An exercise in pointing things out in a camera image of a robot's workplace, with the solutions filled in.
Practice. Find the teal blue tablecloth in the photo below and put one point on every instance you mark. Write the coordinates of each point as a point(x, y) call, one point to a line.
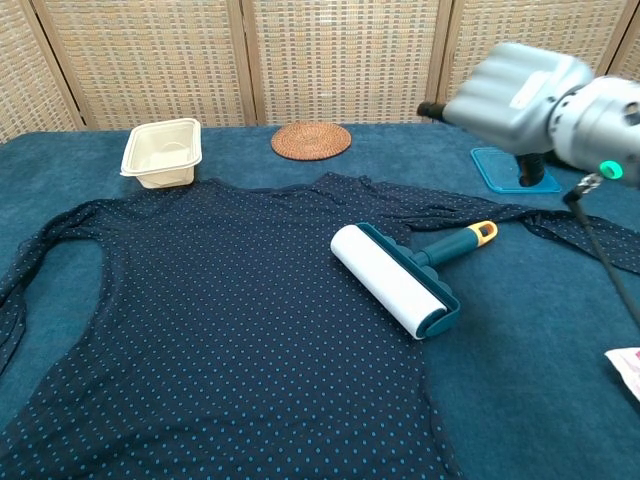
point(525, 375)

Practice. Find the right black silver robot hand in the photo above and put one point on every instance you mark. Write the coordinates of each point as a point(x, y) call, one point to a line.
point(510, 100)

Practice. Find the round woven rattan coaster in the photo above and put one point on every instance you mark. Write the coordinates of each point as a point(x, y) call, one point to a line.
point(311, 141)

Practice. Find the woven bamboo folding screen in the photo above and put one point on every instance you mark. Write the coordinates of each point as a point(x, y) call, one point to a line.
point(340, 55)

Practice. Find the white pink paper packet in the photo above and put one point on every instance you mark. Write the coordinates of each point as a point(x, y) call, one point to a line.
point(627, 370)

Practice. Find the teal white lint roller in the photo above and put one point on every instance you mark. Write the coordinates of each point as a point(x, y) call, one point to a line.
point(390, 280)

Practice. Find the cream plastic food container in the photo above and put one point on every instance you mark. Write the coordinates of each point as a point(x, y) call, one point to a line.
point(160, 155)

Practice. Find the blue plastic container lid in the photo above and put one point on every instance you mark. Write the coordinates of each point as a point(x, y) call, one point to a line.
point(495, 172)

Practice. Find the navy polka dot shirt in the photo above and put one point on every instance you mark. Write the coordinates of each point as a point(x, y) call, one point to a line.
point(200, 325)

